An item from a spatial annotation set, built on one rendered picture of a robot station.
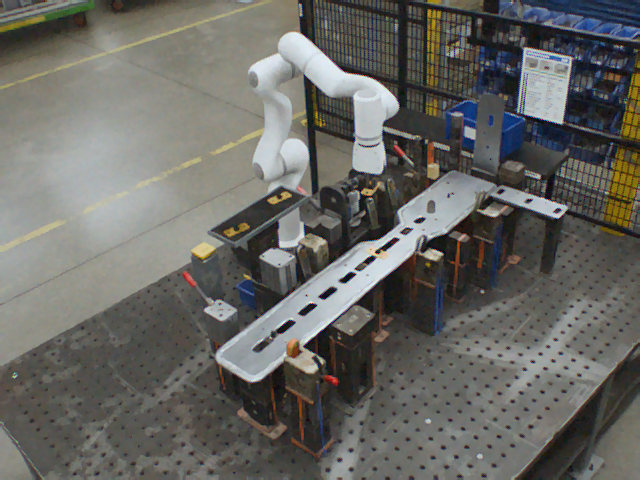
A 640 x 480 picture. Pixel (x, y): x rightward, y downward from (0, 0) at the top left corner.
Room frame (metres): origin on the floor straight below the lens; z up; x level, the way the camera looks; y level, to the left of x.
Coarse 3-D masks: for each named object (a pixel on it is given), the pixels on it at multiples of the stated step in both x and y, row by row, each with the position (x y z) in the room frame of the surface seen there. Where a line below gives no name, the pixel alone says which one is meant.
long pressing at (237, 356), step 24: (432, 192) 2.35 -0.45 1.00; (456, 192) 2.33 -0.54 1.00; (408, 216) 2.18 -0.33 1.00; (432, 216) 2.17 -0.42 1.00; (456, 216) 2.16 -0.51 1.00; (384, 240) 2.04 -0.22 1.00; (408, 240) 2.03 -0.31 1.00; (336, 264) 1.91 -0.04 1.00; (384, 264) 1.89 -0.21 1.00; (312, 288) 1.79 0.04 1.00; (336, 288) 1.78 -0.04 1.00; (360, 288) 1.77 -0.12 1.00; (288, 312) 1.68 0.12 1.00; (312, 312) 1.67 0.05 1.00; (336, 312) 1.66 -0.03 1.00; (240, 336) 1.58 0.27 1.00; (264, 336) 1.57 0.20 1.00; (288, 336) 1.56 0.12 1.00; (312, 336) 1.56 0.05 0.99; (216, 360) 1.49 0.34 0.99; (240, 360) 1.47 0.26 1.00; (264, 360) 1.47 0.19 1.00
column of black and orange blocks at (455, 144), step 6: (456, 114) 2.63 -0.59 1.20; (462, 114) 2.63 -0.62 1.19; (456, 120) 2.62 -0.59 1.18; (462, 120) 2.63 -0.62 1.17; (456, 126) 2.62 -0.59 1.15; (456, 132) 2.62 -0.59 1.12; (456, 138) 2.62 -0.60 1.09; (450, 144) 2.64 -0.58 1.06; (456, 144) 2.61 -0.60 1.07; (450, 150) 2.63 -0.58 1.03; (456, 150) 2.62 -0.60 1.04; (450, 156) 2.63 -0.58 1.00; (456, 156) 2.62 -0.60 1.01; (450, 162) 2.63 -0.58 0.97; (456, 162) 2.61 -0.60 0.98; (450, 168) 2.63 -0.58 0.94; (456, 168) 2.61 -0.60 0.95
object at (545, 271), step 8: (552, 224) 2.14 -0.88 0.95; (560, 224) 2.14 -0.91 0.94; (552, 232) 2.14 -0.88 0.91; (544, 240) 2.16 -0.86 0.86; (552, 240) 2.14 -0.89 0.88; (544, 248) 2.15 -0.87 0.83; (552, 248) 2.13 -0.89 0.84; (544, 256) 2.15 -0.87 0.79; (552, 256) 2.14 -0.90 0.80; (536, 264) 2.21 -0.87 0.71; (544, 264) 2.15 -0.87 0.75; (552, 264) 2.15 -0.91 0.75; (536, 272) 2.16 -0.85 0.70; (544, 272) 2.14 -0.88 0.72; (552, 272) 2.15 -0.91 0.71; (560, 272) 2.15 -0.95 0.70; (552, 280) 2.11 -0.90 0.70
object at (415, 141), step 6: (414, 138) 2.40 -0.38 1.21; (414, 144) 2.40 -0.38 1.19; (420, 144) 2.38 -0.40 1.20; (414, 150) 2.40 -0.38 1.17; (420, 150) 2.41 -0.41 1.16; (414, 156) 2.40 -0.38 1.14; (420, 156) 2.41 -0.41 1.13; (414, 162) 2.39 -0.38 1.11; (420, 162) 2.41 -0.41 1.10; (414, 168) 2.39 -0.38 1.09; (420, 168) 2.41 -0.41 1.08
